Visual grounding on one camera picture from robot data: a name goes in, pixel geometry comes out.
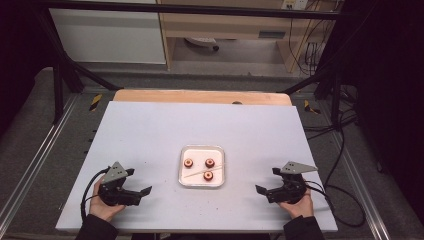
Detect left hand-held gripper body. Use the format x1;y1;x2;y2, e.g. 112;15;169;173
97;161;143;207

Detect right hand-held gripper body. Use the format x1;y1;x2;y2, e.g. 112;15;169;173
265;161;319;205

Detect thin wooden skewer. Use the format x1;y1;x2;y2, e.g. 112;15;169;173
182;165;224;179

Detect white rectangular tray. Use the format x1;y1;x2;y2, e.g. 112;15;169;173
177;144;226;189

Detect person's right hand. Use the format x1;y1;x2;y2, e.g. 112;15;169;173
279;189;315;220

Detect person's left hand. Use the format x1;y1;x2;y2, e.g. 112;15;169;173
89;175;126;223

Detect white board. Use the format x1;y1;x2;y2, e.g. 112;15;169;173
55;100;339;234

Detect yellow black tape strip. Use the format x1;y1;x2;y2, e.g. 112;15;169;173
303;99;322;116
88;93;104;112

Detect wooden table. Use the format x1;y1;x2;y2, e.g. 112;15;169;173
112;88;294;107

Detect white cabinet panel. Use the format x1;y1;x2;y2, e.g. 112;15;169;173
48;0;167;65

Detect black curtain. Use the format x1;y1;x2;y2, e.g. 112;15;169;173
342;0;424;216
0;0;52;136

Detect white chair base leg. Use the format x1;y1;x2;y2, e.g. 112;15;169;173
183;36;221;52

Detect light wooden desk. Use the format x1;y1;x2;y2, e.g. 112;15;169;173
156;0;345;73

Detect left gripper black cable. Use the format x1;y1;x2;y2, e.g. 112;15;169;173
80;167;111;223

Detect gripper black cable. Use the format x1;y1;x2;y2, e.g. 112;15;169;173
80;167;111;223
304;179;367;229

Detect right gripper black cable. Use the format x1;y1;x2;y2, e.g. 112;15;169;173
304;179;367;229

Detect aluminium floor rail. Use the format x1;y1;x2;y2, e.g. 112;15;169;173
328;131;392;240
0;94;80;228

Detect black floor cable bundle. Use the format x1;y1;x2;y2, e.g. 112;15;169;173
303;83;360;142

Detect hanging black cables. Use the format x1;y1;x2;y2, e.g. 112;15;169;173
287;0;336;77

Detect white wall socket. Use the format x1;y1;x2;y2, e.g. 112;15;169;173
281;0;310;11

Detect black metal frame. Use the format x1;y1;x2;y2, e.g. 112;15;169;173
33;0;355;128

